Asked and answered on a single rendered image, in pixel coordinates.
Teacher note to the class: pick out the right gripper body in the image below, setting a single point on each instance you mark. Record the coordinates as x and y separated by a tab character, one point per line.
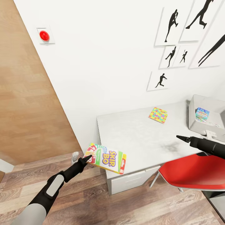
204	145

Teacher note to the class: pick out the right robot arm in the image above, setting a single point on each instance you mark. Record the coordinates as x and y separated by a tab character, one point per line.
205	143

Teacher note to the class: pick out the jigsaw puzzle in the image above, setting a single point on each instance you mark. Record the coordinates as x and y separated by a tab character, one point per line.
158	115

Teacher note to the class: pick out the board game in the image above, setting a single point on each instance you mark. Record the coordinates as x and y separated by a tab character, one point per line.
106	158
207	122
202	113

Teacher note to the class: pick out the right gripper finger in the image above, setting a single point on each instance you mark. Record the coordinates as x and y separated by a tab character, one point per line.
186	139

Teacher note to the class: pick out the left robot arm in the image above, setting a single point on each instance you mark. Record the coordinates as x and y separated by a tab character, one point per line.
37	210

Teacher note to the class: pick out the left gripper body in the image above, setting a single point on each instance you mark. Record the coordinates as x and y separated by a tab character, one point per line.
78	167

